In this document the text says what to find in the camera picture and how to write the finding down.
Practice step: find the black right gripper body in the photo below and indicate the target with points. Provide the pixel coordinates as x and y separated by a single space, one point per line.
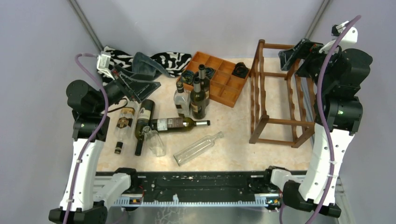
313 63

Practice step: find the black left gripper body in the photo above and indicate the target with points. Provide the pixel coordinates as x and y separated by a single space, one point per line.
116 89

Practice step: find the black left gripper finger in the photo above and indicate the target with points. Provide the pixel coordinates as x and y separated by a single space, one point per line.
138 90
128 72

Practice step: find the wooden wine rack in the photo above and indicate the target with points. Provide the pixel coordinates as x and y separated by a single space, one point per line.
278 113

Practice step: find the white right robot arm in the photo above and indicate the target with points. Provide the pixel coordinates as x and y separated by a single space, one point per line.
338 115

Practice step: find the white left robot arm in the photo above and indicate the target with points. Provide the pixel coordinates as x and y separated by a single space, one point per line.
80 203

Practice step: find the dark wine bottle lying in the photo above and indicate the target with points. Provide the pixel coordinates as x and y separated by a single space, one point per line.
145 114

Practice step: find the clear liquor bottle gold label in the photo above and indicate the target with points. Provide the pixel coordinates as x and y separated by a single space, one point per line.
123 127

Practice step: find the standing clear bottle black cap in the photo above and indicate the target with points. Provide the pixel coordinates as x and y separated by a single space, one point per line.
182 100

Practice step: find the green wine bottle lying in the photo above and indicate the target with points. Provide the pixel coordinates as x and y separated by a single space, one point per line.
180 124

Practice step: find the small clear glass bottle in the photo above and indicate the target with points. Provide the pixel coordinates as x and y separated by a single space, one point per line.
154 142

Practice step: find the standing dark wine bottle front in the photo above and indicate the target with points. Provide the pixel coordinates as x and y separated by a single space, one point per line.
197 100

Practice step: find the standing dark wine bottle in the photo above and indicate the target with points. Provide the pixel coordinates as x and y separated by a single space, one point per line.
205 81
197 100

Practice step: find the standing dark wine bottle back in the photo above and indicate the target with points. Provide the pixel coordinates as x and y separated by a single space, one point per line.
205 81

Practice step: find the zebra striped cloth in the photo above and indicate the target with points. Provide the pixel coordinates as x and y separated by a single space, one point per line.
174 62

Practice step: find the black rolled item right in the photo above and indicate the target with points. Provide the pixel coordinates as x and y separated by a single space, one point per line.
240 70

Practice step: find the orange wooden compartment tray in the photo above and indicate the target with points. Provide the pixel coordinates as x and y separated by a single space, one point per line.
225 88

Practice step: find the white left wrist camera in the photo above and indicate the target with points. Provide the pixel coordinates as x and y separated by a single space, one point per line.
103 61

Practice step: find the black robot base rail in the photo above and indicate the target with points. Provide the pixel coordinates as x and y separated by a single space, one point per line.
200 189

